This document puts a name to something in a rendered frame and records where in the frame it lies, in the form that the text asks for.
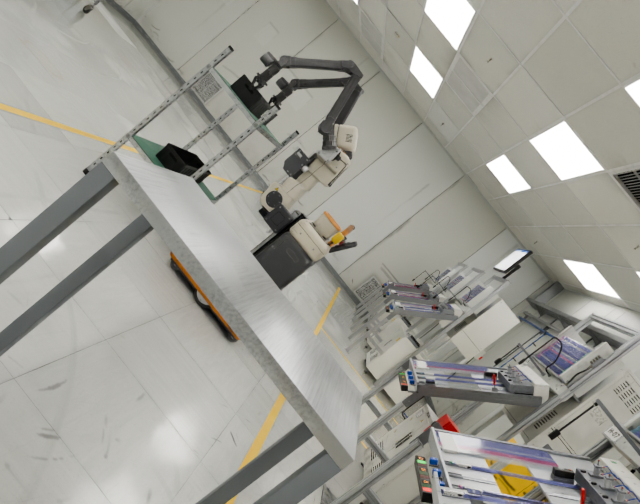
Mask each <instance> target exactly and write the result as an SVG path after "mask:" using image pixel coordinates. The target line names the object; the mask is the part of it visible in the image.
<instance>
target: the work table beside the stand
mask: <svg viewBox="0 0 640 504"><path fill-rule="evenodd" d="M119 184H120V186H121V187H122V188H123V189H124V191H125V192H126V193H127V195H128V196H129V197H130V199H131V200H132V201H133V202H134V204H135V205H136V206H137V208H138V209H139V210H140V211H141V213H142V214H141V215H140V216H139V217H137V218H136V219H135V220H134V221H133V222H131V223H130V224H129V225H128V226H127V227H125V228H124V229H123V230H122V231H121V232H120V233H118V234H117V235H116V236H115V237H114V238H112V239H111V240H110V241H109V242H108V243H106V244H105V245H104V246H103V247H102V248H100V249H99V250H98V251H97V252H96V253H94V254H93V255H92V256H91V257H90V258H88V259H87V260H86V261H85V262H84V263H82V264H81V265H80V266H79V267H78V268H76V269H75V270H74V271H73V272H72V273H70V274H69V275H68V276H67V277H66V278H64V279H63V280H62V281H61V282H60V283H58V284H57V285H56V286H55V287H54V288H53V289H51V290H50V291H49V292H48V293H47V294H45V295H44V296H43V297H42V298H41V299H39V300H38V301H37V302H36V303H35V304H33V305H32V306H31V307H30V308H29V309H27V310H26V311H25V312H24V313H23V314H21V315H20V316H19V317H18V318H17V319H15V320H14V321H13V322H12V323H11V324H9V325H8V326H7V327H6V328H5V329H3V330H2V331H1V332H0V356H2V355H3V354H4V353H5V352H6V351H8V350H9V349H10V348H11V347H13V346H14V345H15V344H16V343H17V342H19V341H20V340H21V339H22V338H23V337H25V336H26V335H27V334H28V333H29V332H31V331H32V330H33V329H34V328H35V327H37V326H38V325H39V324H40V323H41V322H43V321H44V320H45V319H46V318H47V317H49V316H50V315H51V314H52V313H53V312H55V311H56V310H57V309H58V308H59V307H61V306H62V305H63V304H64V303H65V302H67V301H68V300H69V299H70V298H71V297H73V296H74V295H75V294H76V293H78V292H79V291H80V290H81V289H82V288H84V287H85V286H86V285H87V284H88V283H90V282H91V281H92V280H93V279H94V278H96V277H97V276H98V275H99V274H100V273H102V272H103V271H104V270H105V269H106V268H108V267H109V266H110V265H111V264H112V263H114V262H115V261H116V260H117V259H118V258H120V257H121V256H122V255H123V254H124V253H126V252H127V251H128V250H129V249H130V248H132V247H133V246H134V245H135V244H136V243H138V242H139V241H140V240H141V239H143V238H144V237H145V236H146V235H147V234H149V233H150V232H151V231H152V230H153V229H155V231H156V232H157V233H158V235H159V236H160V237H161V239H162V240H163V241H164V242H165V244H166V245H167V246H168V248H169V249H170V250H171V251H172V253H173V254H174V255H175V257H176V258H177V259H178V260H179V262H180V263H181V264H182V266H183V267H184V268H185V269H186V271H187V272H188V273H189V275H190V276H191V277H192V278H193V280H194V281H195V282H196V284H197V285H198V286H199V288H200V289H201V290H202V291H203V293H204V294H205V295H206V297H207V298H208V299H209V300H210V302H211V303H212V304H213V306H214V307H215V308H216V309H217V311H218V312H219V313H220V315H221V316H222V317H223V318H224V320H225V321H226V322H227V324H228V325H229V326H230V327H231V329H232V330H233V331H234V333H235V334H236V335H237V337H238V338H239V339H240V340H241V342H242V343H243V344H244V346H245V347H246V348H247V349H248V351H249V352H250V353H251V355H252V356H253V357H254V358H255V360H256V361H257V362H258V364H259V365H260V366H261V367H262V369H263V370H264V371H265V373H266V374H267V375H268V376H269V378H270V379H271V380H272V382H273V383H274V384H275V386H276V387H277V388H278V389H279V391H280V392H281V393H282V395H283V396H284V397H285V398H286V400H287V401H288V402H289V404H290V405H291V406H292V407H293V409H294V410H295V411H296V413H297V414H298V415H299V416H300V418H301V419H302V420H303V421H302V422H301V423H300V424H298V425H297V426H296V427H294V428H293V429H292V430H290V431H289V432H288V433H286V434H285V435H284V436H283V437H281V438H280V439H279V440H277V441H276V442H275V443H273V444H272V445H271V446H270V447H268V448H267V449H266V450H264V451H263V452H262V453H260V454H259V455H258V456H257V457H255V458H254V459H253V460H251V461H250V462H249V463H247V464H246V465H245V466H244V467H242V468H241V469H240V470H238V471H237V472H236V473H234V474H233V475H232V476H231V477H229V478H228V479H227V480H225V481H224V482H223V483H221V484H220V485H219V486H218V487H216V488H215V489H214V490H212V491H211V492H210V493H208V494H207V495H206V496H205V497H203V498H202V499H201V500H199V501H198V502H197V503H195V504H226V503H227V502H228V501H230V500H231V499H232V498H233V497H235V496H236V495H237V494H239V493H240V492H241V491H243V490H244V489H245V488H247V487H248V486H249V485H250V484H252V483H253V482H254V481H256V480H257V479H258V478H260V477H261V476H262V475H264V474H265V473H266V472H268V471H269V470H270V469H271V468H273V467H274V466H275V465H277V464H278V463H279V462H281V461H282V460H283V459H285V458H286V457H287V456H288V455H290V454H291V453H292V452H294V451H295V450H296V449H298V448H299V447H300V446H302V445H303V444H304V443H305V442H307V441H308V440H309V439H311V438H312V437H313V436H315V437H316V438H317V440H318V441H319V442H320V444H321V445H322V446H323V447H324V450H323V451H321V452H320V453H319V454H317V455H316V456H315V457H313V458H312V459H311V460H309V461H308V462H307V463H305V464H304V465H303V466H301V467H300V468H299V469H298V470H296V471H295V472H294V473H292V474H291V475H290V476H288V477H287V478H286V479H284V480H283V481H282V482H280V483H279V484H278V485H276V486H275V487H274V488H273V489H271V490H270V491H269V492H267V493H266V494H265V495H263V496H262V497H261V498H259V499H258V500H257V501H255V502H254V503H253V504H298V503H299V502H301V501H302V500H303V499H305V498H306V497H307V496H309V495H310V494H311V493H313V492H314V491H315V490H317V489H318V488H319V487H321V486H322V485H323V484H324V483H326V482H327V481H328V480H330V479H331V478H332V477H334V476H335V475H336V474H338V473H339V472H340V471H341V470H343V469H344V468H346V467H347V466H348V465H350V464H351V463H352V462H354V460H355V452H356V444H357V436H358V428H359V420H360V411H361V403H362V394H361V392H360V391H359V390H358V388H357V387H356V386H355V385H354V383H353V382H352V381H351V379H350V378H349V377H348V376H347V374H346V373H345V372H344V371H343V369H342V368H341V367H340V365H339V364H338V363H337V362H336V360H335V359H334V358H333V357H332V355H331V354H330V353H329V351H328V350H327V349H326V348H325V346H324V345H323V344H322V343H321V341H320V340H319V339H318V337H317V336H316V335H315V334H314V332H313V331H312V330H311V328H310V327H309V326H308V325H307V323H306V322H305V321H304V320H303V318H302V317H301V316H300V314H299V313H298V312H297V311H296V309H295V308H294V307H293V306H292V304H291V303H290V302H289V300H288V299H287V298H286V297H285V295H284V294H283V293H282V291H281V290H280V289H279V288H278V286H277V285H276V284H275V283H274V281H273V280H272V279H271V277H270V276H269V275H268V274H267V272H266V271H265V270H264V269H263V267H262V266H261V265H260V263H259V262H258V261H257V260H256V258H255V257H254V256H253V255H252V253H251V252H250V251H249V249H248V248H247V247H246V246H245V244H244V243H243V242H242V240H241V239H240V238H239V237H238V235H237V234H236V233H235V232H234V230H233V229H232V228H231V226H230V225H229V224H228V223H227V221H226V220H225V219H224V218H223V216H222V215H221V214H220V212H219V211H218V210H217V209H216V207H215V206H214V205H213V203H212V202H211V201H210V200H209V198H208V197H207V196H206V195H205V193H204V192H203V191H202V189H201V188H200V187H199V186H198V184H197V183H196V182H195V181H194V179H193V178H192V177H189V176H186V175H183V174H180V173H177V172H174V171H171V170H168V169H165V168H162V167H159V166H156V165H153V164H150V163H147V162H144V161H141V160H138V159H136V158H133V157H130V156H127V155H124V154H121V153H118V152H115V151H113V152H112V153H111V154H109V155H108V156H107V157H106V158H105V159H104V160H102V162H100V163H99V164H98V165H97V166H95V167H94V168H93V169H92V170H91V171H90V172H88V173H87V174H86V175H85V176H84V177H83V178H81V179H80V180H79V181H78V182H77V183H76V184H74V185H73V186H72V187H71V188H70V189H68V190H67V191H66V192H65V193H64V194H63V195H61V196H60V197H59V198H58V199H57V200H56V201H54V202H53V203H52V204H51V205H50V206H49V207H47V208H46V209H45V210H44V211H43V212H42V213H40V214H39V215H38V216H37V217H36V218H35V219H33V220H32V221H31V222H30V223H29V224H27V225H26V226H25V227H24V228H23V229H22V230H20V231H19V232H18V233H17V234H16V235H15V236H13V237H12V238H11V239H10V240H9V241H8V242H6V243H5V244H4V245H3V246H2V247H1V248H0V284H2V283H3V282H4V281H5V280H6V279H7V278H9V277H10V276H11V275H12V274H13V273H15V272H16V271H17V270H18V269H19V268H20V267H22V266H23V265H24V264H25V263H26V262H28V261H29V260H30V259H31V258H32V257H33V256H35V255H36V254H37V253H38V252H39V251H41V250H42V249H43V248H44V247H45V246H47V245H48V244H49V243H50V242H51V241H52V240H54V239H55V238H56V237H57V236H58V235H60V234H61V233H62V232H63V231H64V230H65V229H67V228H68V227H69V226H70V225H71V224H73V223H74V222H75V221H76V220H77V219H78V218H80V217H81V216H82V215H83V214H84V213H86V212H87V211H88V210H89V209H90V208H91V207H93V206H94V205H95V204H96V203H97V202H99V201H100V200H101V199H102V198H103V197H104V196H106V195H107V194H108V193H109V192H110V191H112V190H113V189H114V188H115V187H116V186H117V185H119Z"/></svg>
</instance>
